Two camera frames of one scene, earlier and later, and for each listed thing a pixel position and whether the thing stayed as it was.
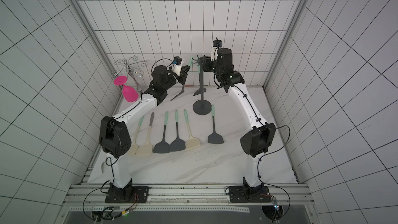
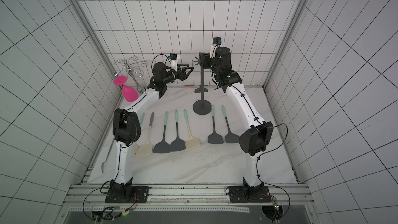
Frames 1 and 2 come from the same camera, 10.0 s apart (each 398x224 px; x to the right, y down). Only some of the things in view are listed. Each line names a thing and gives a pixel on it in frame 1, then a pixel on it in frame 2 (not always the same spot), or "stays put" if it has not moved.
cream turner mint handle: (192, 142) stays put
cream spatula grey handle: (146, 148) stays put
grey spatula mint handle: (178, 144) stays put
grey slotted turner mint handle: (190, 63) to (230, 138)
